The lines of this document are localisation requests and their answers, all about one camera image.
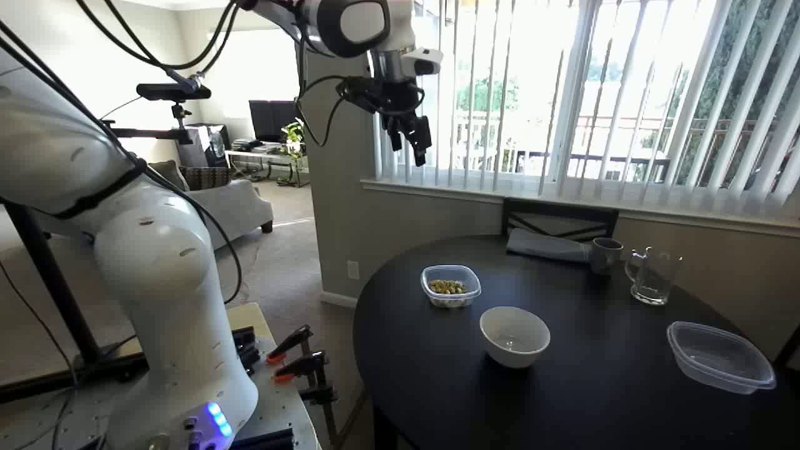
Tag grey mug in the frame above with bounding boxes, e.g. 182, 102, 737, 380
588, 237, 625, 276

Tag grey sofa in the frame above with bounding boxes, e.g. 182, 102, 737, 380
146, 159, 275, 251

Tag black stand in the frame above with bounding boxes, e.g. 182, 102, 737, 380
0, 201, 149, 404

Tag white vertical blinds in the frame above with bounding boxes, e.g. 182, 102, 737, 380
372, 0, 800, 221

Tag low white table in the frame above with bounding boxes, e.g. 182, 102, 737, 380
224, 147, 311, 188

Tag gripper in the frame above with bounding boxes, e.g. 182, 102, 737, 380
374, 77, 433, 168

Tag wicker basket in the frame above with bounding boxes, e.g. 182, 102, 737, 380
179, 165, 233, 192

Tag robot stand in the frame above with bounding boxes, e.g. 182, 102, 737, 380
0, 302, 323, 450

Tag black and orange clamp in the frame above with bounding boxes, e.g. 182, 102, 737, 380
272, 349, 341, 446
265, 324, 314, 367

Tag camera on mount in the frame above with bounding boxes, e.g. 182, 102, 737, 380
107, 74, 212, 146

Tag clear lunch box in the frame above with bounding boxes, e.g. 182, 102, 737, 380
419, 264, 483, 309

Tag large clear plastic container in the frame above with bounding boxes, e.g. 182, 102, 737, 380
666, 321, 778, 396

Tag white bowl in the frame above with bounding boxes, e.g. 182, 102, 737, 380
479, 305, 552, 369

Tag black monitor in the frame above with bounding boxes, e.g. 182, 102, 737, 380
248, 99, 302, 144

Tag clear glass mug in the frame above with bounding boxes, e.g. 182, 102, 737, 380
624, 246, 684, 306

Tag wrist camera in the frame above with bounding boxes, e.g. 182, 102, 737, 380
336, 76, 383, 114

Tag green potted plant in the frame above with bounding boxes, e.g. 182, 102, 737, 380
279, 118, 308, 188

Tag black box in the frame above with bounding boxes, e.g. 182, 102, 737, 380
176, 123, 231, 169

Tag dark wooden chair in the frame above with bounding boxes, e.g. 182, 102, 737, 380
501, 197, 620, 244

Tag grey folded cloth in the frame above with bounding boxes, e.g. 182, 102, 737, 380
506, 227, 593, 264

